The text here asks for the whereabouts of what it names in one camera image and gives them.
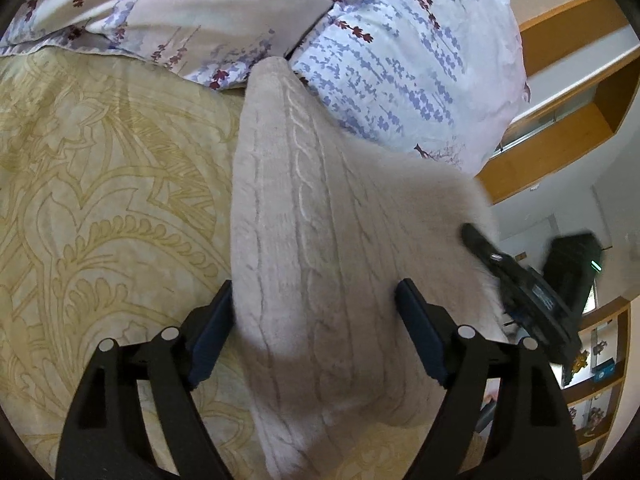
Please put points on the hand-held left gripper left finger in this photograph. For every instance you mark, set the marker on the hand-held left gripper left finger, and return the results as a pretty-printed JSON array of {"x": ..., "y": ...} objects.
[{"x": 212, "y": 340}]

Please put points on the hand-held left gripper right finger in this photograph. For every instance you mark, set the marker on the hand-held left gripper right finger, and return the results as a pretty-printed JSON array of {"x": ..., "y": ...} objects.
[{"x": 425, "y": 335}]

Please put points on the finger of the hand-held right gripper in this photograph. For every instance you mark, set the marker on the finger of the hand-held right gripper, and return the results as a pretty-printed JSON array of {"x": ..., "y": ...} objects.
[{"x": 480, "y": 245}]

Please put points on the small blue box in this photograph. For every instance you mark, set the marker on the small blue box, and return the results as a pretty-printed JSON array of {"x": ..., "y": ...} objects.
[{"x": 605, "y": 371}]

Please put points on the yellow patterned bed sheet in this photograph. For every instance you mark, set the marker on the yellow patterned bed sheet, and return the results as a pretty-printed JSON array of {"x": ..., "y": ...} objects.
[{"x": 115, "y": 185}]

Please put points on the blue tree-print pillow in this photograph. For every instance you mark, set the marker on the blue tree-print pillow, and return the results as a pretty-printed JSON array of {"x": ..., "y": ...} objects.
[{"x": 410, "y": 70}]

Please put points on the pink floral pillow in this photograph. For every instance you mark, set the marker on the pink floral pillow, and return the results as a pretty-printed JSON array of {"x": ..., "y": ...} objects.
[{"x": 200, "y": 5}]

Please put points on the wooden wall shelf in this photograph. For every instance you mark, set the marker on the wooden wall shelf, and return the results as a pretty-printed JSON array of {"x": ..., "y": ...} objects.
[
  {"x": 610, "y": 400},
  {"x": 565, "y": 140}
]

